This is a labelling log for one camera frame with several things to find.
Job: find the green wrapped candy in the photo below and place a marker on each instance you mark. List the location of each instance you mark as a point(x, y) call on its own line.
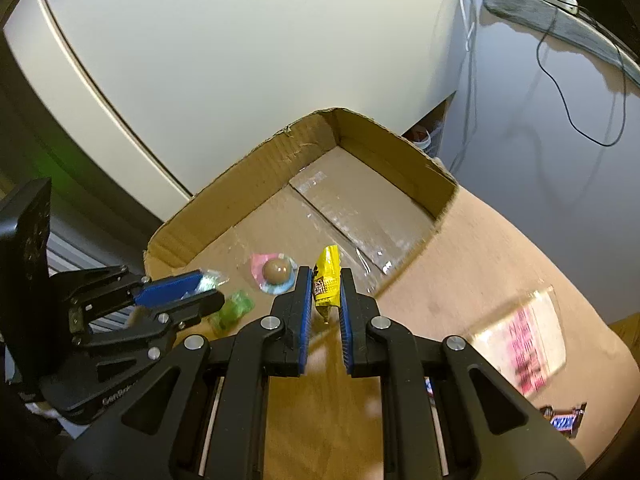
point(232, 310)

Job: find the pink blue wrapped round candy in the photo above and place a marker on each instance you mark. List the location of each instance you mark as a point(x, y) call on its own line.
point(275, 272)

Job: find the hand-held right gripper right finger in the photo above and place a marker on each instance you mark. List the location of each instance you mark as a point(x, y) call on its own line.
point(345, 332)

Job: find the clear bread packet pink print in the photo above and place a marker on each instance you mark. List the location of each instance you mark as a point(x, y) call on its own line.
point(525, 350)

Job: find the yellow snack packet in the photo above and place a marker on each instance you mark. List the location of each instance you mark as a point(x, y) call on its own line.
point(325, 275)

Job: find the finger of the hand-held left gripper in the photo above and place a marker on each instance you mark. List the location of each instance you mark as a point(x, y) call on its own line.
point(165, 287)
point(195, 307)

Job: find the brown cardboard box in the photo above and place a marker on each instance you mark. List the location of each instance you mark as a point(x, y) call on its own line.
point(280, 220)

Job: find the clear candy wrapper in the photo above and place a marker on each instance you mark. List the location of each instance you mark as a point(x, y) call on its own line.
point(210, 280)

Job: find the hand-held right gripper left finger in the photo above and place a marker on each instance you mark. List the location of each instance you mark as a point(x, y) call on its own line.
point(302, 320)

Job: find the brown chocolate bar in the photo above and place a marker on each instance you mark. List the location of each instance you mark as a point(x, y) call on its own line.
point(565, 421)

